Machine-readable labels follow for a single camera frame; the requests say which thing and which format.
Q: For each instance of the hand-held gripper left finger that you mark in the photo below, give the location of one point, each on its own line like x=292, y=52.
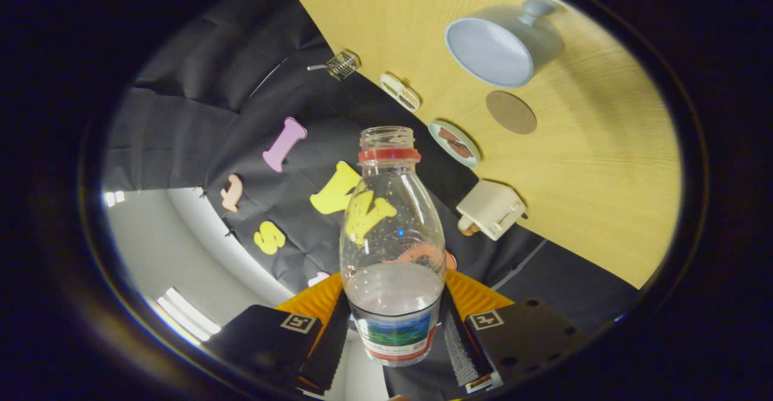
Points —
x=329, y=346

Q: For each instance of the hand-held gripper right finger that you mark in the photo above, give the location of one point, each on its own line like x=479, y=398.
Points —
x=462, y=349

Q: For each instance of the clear plastic juice bottle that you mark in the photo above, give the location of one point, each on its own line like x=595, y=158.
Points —
x=392, y=292

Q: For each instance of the brown round coaster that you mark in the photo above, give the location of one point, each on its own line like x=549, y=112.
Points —
x=511, y=112

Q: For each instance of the white cup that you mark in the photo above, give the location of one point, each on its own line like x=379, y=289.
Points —
x=492, y=51

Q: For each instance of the brown bread slice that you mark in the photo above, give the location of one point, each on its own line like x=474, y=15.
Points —
x=466, y=227

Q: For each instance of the long ceiling light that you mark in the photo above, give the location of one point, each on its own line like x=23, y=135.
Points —
x=188, y=315

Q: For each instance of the white toaster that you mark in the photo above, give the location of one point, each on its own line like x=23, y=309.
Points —
x=492, y=208

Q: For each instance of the brown food piece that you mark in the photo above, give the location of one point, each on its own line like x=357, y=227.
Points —
x=448, y=134
x=461, y=149

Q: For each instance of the wooden table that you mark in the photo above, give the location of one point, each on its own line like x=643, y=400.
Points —
x=592, y=195

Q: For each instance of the pale green plate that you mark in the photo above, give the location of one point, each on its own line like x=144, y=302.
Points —
x=436, y=132

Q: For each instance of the small ceiling light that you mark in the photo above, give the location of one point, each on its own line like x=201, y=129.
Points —
x=113, y=198

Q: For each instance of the small oval dish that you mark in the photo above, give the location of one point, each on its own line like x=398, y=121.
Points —
x=400, y=92

